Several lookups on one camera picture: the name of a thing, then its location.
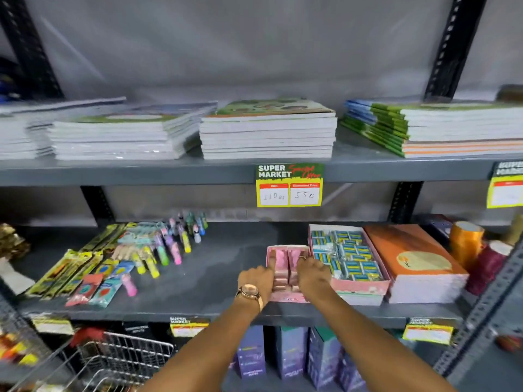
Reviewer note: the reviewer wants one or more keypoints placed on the person's left hand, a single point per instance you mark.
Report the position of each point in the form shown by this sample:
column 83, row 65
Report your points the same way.
column 255, row 281

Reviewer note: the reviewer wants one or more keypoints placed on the person's right hand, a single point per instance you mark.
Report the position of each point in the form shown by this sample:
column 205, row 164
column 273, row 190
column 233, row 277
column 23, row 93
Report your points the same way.
column 314, row 279

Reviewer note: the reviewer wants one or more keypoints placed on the person's right fingers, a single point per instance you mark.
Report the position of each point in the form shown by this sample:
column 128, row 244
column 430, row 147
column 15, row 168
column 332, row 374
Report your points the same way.
column 302, row 263

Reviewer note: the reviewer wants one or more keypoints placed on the person's left fingers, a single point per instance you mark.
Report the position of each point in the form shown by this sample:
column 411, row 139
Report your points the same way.
column 271, row 264

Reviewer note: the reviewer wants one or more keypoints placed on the pink eraser display box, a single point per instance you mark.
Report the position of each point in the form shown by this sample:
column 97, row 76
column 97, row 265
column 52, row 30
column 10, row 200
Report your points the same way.
column 282, row 297

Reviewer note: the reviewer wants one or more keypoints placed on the person's left forearm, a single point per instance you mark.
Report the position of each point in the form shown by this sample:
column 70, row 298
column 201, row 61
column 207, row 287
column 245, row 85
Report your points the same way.
column 208, row 351

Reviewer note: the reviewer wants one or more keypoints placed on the person's right forearm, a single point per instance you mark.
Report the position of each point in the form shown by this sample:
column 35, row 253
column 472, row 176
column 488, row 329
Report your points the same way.
column 367, row 347

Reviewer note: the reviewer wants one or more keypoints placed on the row of pink erasers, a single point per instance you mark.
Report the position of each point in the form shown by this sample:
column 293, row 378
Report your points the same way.
column 286, row 267

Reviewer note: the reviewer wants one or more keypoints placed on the rose gold wristwatch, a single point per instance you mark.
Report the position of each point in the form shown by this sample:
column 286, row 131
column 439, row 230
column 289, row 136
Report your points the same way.
column 250, row 292

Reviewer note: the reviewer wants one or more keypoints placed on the pink box of blue packets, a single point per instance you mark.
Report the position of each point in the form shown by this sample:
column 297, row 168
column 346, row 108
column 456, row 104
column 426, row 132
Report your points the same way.
column 347, row 259

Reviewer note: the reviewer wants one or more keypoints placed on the yellow green price label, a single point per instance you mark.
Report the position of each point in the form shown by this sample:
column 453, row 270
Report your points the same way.
column 506, row 187
column 428, row 332
column 52, row 324
column 289, row 187
column 188, row 327

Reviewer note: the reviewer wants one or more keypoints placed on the purple cardboard box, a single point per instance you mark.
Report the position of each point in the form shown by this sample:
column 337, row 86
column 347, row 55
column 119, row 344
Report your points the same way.
column 292, row 353
column 251, row 353
column 322, row 359
column 350, row 375

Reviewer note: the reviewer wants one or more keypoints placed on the group of pastel glue sticks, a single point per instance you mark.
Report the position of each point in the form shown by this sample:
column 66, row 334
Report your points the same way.
column 163, row 251

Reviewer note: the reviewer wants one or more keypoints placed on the stack of orange cover pads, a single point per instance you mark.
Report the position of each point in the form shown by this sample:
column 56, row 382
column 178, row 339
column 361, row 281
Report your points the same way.
column 421, row 265

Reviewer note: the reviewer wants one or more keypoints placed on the stack of green cover notebooks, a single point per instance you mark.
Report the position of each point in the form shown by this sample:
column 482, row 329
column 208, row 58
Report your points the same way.
column 267, row 134

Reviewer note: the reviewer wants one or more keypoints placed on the dark blue box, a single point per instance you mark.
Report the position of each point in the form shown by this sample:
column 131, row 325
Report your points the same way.
column 436, row 225

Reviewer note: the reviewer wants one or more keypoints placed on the grey metal shelving unit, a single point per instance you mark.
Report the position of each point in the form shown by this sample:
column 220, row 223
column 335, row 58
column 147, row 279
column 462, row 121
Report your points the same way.
column 163, row 174

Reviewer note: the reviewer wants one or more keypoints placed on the blue blister packet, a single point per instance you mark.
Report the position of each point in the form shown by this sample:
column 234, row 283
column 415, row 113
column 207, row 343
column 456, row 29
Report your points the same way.
column 109, row 284

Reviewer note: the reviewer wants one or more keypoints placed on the gold tape roll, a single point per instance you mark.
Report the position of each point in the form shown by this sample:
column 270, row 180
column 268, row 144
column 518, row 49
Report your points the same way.
column 465, row 242

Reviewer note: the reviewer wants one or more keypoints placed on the maroon tape roll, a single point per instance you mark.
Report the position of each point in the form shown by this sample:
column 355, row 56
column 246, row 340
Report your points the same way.
column 488, row 267

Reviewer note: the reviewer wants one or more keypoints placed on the pink blister packet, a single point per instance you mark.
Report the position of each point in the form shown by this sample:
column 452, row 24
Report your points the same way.
column 85, row 289

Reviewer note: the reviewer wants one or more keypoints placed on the stack of green-spined notebooks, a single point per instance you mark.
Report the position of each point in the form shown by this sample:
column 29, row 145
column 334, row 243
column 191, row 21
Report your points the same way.
column 449, row 130

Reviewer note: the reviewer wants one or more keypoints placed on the stack of plastic-wrapped notebooks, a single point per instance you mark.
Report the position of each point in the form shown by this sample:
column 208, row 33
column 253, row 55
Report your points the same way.
column 118, row 136

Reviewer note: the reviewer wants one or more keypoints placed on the group of yellow pencil packets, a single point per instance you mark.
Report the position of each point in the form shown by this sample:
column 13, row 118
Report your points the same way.
column 61, row 275

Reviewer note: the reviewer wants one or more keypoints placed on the beige tape roll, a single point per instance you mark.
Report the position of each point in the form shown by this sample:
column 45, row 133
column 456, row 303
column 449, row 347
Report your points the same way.
column 515, row 229

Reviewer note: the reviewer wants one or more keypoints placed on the gold foil decoration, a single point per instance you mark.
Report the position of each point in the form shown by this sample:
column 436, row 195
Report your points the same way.
column 12, row 242

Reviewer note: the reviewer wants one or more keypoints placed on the stack of white-edged notebooks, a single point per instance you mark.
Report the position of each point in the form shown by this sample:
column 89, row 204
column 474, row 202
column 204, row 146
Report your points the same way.
column 24, row 134

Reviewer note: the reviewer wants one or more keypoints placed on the grey perforated rack post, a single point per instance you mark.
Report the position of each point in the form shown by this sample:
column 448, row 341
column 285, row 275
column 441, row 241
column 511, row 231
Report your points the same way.
column 484, row 306

